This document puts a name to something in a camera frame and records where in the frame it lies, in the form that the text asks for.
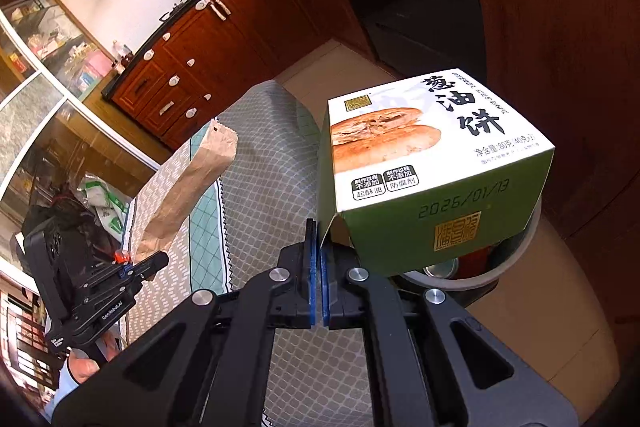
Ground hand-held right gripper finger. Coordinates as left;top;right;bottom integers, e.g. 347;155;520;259
52;218;321;427
320;242;576;427

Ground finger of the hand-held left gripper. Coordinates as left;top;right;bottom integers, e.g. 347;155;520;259
120;251;169;288

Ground brown paper bag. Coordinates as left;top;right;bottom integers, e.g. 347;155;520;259
135;121;238;263

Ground green white pastry box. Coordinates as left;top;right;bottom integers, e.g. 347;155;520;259
317;68;557;279

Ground white teal trash bin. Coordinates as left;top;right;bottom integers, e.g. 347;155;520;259
395;197;543;293

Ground person's left hand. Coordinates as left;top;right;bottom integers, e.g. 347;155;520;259
67;349;101;385

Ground green white plastic bag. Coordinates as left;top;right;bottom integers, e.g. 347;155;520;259
80;177;131;240

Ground grey green patterned tablecloth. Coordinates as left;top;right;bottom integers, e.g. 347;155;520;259
122;79;381;427

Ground silver metal can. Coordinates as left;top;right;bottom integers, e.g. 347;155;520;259
422;259;458;279

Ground glass sliding door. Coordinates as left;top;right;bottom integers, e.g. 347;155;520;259
0;0;171;258

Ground wooden kitchen base cabinets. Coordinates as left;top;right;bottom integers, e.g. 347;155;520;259
110;0;366;150

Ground black gas stove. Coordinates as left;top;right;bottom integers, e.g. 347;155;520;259
159;0;213;22

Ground wooden door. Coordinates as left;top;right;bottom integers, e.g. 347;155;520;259
450;0;640;258

